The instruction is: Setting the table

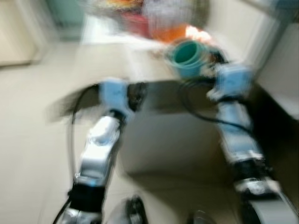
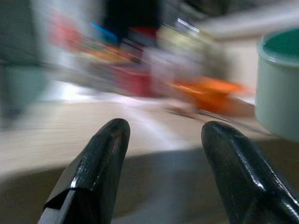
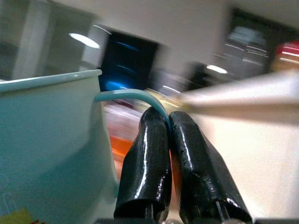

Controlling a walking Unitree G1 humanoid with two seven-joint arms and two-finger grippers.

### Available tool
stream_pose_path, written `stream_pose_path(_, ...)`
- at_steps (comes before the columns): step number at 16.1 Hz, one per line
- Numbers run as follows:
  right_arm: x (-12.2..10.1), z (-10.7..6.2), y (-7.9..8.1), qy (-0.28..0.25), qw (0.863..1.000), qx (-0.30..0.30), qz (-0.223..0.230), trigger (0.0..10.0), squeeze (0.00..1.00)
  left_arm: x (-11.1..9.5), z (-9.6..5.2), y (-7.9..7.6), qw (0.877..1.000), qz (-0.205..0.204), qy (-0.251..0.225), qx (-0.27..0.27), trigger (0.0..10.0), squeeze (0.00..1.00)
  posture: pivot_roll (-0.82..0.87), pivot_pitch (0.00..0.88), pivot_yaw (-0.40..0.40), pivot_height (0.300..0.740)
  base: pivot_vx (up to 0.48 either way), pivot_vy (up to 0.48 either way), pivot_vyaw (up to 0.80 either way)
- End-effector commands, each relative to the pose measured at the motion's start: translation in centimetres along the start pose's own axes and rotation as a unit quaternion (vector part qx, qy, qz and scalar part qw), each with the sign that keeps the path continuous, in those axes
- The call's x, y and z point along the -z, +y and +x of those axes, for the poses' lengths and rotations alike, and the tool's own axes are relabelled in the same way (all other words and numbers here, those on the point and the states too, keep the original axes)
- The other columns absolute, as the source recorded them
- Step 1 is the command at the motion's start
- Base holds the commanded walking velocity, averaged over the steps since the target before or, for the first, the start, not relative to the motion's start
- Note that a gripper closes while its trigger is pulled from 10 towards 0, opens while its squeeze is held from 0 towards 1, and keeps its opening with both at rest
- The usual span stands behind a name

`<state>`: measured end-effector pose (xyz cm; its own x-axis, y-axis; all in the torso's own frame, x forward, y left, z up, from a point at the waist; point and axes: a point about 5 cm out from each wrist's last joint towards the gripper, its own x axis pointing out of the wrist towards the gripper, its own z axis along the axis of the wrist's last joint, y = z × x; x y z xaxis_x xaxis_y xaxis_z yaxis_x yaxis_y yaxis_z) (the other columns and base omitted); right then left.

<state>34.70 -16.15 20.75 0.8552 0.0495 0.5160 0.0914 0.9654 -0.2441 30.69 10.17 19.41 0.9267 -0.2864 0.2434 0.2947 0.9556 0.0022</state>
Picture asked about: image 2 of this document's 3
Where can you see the red box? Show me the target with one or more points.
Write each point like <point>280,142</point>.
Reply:
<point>137,81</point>

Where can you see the pale green cup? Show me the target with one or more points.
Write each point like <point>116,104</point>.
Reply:
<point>278,86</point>

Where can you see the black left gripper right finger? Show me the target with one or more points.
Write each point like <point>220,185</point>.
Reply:
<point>240,172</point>

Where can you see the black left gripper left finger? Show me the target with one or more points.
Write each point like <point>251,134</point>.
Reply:
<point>98,168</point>

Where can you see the orange bowl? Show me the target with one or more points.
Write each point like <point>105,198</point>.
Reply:
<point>210,93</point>

